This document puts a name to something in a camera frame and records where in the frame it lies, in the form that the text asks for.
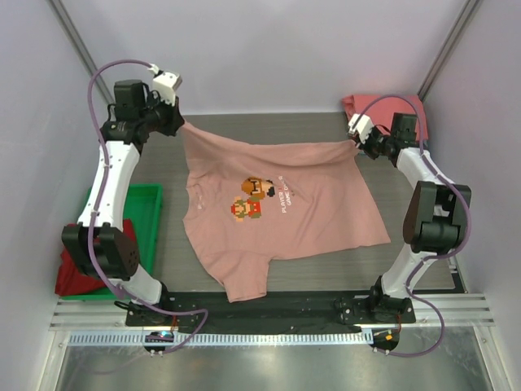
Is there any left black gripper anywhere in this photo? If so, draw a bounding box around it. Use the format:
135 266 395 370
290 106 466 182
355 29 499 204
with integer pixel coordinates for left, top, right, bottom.
138 91 185 137

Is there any pink printed t shirt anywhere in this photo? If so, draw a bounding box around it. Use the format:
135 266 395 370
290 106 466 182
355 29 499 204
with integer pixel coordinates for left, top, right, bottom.
181 124 390 302

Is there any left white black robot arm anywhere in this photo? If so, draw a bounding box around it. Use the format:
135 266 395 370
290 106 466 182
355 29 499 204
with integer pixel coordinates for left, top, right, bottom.
61 72 185 326

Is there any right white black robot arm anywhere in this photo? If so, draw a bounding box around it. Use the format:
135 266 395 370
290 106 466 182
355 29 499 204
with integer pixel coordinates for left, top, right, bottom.
348 113 471 323

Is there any folded coral t shirt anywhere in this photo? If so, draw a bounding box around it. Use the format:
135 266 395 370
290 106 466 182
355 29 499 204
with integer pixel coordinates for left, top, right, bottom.
340 94 428 143

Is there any green plastic bin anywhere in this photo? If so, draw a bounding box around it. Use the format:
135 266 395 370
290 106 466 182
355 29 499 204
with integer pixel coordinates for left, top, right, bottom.
55 183 163 301

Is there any red t shirt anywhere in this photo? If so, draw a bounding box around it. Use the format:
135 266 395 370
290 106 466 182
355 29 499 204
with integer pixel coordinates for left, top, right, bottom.
55 218 140 297

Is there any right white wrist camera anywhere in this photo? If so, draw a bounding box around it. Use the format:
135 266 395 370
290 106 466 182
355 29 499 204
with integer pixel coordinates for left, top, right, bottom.
347 114 374 144

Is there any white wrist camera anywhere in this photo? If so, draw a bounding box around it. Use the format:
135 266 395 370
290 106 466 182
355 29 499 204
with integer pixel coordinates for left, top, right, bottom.
347 114 374 144
148 64 182 107

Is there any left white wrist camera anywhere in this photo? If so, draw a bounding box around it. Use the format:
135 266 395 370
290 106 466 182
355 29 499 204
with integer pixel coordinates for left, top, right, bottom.
148 64 182 107

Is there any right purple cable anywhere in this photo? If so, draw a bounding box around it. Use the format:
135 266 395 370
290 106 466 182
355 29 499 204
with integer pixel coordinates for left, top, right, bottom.
349 95 473 357

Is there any purple cable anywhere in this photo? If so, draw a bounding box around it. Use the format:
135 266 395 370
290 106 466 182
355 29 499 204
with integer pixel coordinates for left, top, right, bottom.
349 95 473 357
83 59 209 375

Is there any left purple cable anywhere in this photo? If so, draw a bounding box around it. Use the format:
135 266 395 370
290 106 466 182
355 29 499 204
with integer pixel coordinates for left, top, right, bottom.
83 59 209 375

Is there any left aluminium corner post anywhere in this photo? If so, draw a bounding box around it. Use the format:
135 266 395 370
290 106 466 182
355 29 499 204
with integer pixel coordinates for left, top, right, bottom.
46 0 113 107

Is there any aluminium corner post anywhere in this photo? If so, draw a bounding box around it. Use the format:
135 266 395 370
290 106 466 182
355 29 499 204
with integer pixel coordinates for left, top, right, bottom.
418 0 483 102
46 0 113 107

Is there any right aluminium corner post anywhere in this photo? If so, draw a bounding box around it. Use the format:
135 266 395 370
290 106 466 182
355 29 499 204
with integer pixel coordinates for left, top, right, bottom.
418 0 483 102

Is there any aluminium frame rail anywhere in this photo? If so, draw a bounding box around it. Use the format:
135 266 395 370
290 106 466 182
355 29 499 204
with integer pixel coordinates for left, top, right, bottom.
49 294 495 331

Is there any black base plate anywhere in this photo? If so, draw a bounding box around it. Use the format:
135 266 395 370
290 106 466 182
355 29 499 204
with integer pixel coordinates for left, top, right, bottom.
115 291 416 335

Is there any slotted white cable duct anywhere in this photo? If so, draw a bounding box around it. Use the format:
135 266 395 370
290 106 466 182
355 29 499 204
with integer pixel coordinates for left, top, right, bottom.
68 329 373 347

